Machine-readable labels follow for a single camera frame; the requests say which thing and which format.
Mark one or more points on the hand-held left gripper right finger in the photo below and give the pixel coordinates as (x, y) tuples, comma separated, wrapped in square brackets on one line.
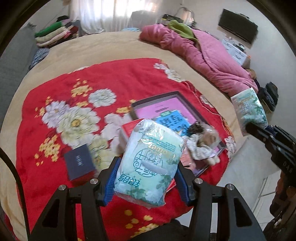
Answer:
[(185, 188)]

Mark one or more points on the dark shallow box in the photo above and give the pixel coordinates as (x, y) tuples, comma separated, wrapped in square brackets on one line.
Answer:
[(196, 109)]

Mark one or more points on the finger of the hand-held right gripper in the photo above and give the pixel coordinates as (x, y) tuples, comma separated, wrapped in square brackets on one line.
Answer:
[(272, 129), (256, 132)]

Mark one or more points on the black bag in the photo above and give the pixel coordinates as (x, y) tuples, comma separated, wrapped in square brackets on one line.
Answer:
[(269, 92)]

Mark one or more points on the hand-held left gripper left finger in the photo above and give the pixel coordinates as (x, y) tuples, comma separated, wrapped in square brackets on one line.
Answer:
[(111, 185)]

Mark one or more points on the white curtain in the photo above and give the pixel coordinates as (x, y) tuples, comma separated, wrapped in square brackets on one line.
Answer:
[(104, 14)]

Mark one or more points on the grey quilted sofa cover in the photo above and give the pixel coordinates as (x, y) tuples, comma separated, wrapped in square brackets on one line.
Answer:
[(13, 64)]

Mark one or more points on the dark chair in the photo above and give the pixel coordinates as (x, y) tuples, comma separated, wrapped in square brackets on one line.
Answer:
[(143, 18)]

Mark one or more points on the beige bed sheet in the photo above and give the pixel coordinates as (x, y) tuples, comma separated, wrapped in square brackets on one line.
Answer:
[(104, 46)]

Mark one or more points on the black television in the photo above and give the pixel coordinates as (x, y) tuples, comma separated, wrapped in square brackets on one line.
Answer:
[(238, 25)]

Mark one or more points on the dark navy box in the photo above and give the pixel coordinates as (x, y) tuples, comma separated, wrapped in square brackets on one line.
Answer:
[(78, 163)]

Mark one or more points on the green cloth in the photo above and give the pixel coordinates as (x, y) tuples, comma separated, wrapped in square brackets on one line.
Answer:
[(182, 29)]

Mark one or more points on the red floral blanket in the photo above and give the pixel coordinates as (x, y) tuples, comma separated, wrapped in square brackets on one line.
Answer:
[(127, 76)]

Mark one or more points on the white floral cloth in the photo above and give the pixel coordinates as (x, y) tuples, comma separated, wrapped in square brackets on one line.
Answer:
[(203, 146)]

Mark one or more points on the pink book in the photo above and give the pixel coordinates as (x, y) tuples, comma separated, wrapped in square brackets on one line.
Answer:
[(161, 111)]

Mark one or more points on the mint tissue pack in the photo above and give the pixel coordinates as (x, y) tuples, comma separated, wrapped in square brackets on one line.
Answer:
[(148, 162), (249, 111)]

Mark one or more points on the pink quilt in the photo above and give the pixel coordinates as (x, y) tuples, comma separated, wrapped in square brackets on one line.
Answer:
[(208, 60)]

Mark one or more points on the person's right forearm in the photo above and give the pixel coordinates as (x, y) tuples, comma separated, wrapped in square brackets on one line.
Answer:
[(282, 204)]

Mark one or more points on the stack of folded clothes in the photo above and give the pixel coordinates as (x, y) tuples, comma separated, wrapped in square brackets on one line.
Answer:
[(55, 32)]

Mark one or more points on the blue patterned cloth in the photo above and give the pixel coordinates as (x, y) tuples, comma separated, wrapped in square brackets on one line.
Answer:
[(39, 56)]

